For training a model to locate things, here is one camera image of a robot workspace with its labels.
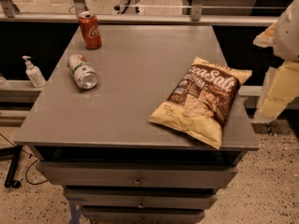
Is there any white green soda can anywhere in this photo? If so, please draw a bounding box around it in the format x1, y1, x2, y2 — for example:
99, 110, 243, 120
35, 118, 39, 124
67, 54, 98, 90

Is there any white pump sanitizer bottle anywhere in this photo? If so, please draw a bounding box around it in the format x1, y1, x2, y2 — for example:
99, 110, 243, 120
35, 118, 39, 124
22, 56, 46, 88

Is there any black stand leg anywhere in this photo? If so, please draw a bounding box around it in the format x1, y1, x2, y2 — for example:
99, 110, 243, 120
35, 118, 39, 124
0, 146, 22, 189

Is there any black floor cable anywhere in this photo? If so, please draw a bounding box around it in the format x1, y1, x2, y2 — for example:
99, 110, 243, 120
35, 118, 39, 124
0, 133, 49, 186

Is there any metal window rail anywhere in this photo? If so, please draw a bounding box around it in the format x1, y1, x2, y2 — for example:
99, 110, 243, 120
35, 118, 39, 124
0, 0, 278, 26

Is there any red coke can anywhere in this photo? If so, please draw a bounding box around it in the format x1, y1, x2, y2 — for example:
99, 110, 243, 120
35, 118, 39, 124
78, 11, 102, 49

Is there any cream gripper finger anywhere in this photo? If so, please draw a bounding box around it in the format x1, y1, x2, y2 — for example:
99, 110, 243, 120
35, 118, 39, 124
253, 23, 276, 48
254, 61, 299, 123

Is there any grey drawer cabinet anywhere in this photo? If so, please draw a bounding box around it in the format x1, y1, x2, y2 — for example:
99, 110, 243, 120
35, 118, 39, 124
15, 25, 258, 224

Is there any sea salt chips bag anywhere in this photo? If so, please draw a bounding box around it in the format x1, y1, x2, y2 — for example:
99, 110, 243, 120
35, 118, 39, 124
149, 57, 252, 149

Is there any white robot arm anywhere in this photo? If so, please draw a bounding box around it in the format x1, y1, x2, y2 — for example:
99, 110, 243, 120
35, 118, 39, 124
253, 0, 299, 123

